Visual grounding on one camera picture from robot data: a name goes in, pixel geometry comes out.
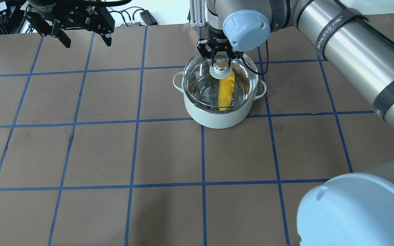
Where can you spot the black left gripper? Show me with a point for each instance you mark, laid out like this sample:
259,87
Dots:
51,9

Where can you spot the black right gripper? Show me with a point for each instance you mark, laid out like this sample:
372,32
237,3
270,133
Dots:
215,38

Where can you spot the glass pot lid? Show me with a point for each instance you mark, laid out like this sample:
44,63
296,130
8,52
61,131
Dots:
206,92

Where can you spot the yellow corn cob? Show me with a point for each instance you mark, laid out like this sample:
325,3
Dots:
226,89

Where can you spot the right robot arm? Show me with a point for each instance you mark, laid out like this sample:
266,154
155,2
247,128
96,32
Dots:
256,173

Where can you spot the pale green cooking pot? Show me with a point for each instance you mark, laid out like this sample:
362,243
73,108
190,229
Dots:
220,121

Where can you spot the black power adapter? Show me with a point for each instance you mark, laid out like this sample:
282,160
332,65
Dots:
148,18

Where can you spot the aluminium frame post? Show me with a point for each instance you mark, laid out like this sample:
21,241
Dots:
197,13

